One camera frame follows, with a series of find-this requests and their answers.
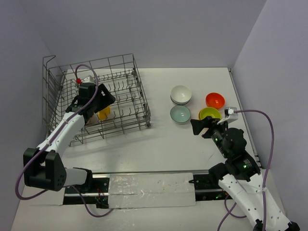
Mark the silver taped cover plate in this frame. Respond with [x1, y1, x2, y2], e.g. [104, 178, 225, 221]
[108, 173, 196, 209]

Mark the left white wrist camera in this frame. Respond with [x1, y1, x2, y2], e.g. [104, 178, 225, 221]
[76, 75, 95, 85]

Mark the red-orange bowl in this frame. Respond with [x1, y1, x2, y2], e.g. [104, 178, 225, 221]
[205, 92, 225, 109]

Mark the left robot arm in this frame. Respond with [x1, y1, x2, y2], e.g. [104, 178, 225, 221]
[23, 83, 116, 192]

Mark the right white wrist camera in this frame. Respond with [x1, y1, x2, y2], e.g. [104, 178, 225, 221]
[217, 107, 238, 125]

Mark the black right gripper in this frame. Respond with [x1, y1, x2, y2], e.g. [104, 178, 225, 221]
[190, 115, 231, 157]

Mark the light blue ribbed bowl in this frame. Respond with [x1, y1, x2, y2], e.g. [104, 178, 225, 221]
[169, 105, 191, 124]

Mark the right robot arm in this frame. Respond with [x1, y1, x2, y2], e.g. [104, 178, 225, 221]
[190, 116, 300, 231]

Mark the black mounting rail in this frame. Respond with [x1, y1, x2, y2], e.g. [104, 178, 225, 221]
[63, 171, 226, 209]

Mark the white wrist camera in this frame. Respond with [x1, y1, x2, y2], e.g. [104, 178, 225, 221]
[217, 107, 238, 125]
[76, 75, 95, 85]

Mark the white patterned bowl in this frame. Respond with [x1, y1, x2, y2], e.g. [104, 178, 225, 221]
[170, 85, 192, 105]

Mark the yellow-orange bowl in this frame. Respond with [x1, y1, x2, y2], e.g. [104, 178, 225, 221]
[97, 106, 111, 120]

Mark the lime green bowl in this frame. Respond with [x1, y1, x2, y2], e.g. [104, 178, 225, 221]
[201, 107, 221, 119]

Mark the grey wire dish rack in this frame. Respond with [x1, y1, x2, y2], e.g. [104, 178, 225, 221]
[42, 53, 151, 143]

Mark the pink speckled bowl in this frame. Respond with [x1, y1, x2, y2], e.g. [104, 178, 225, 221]
[86, 115, 96, 125]

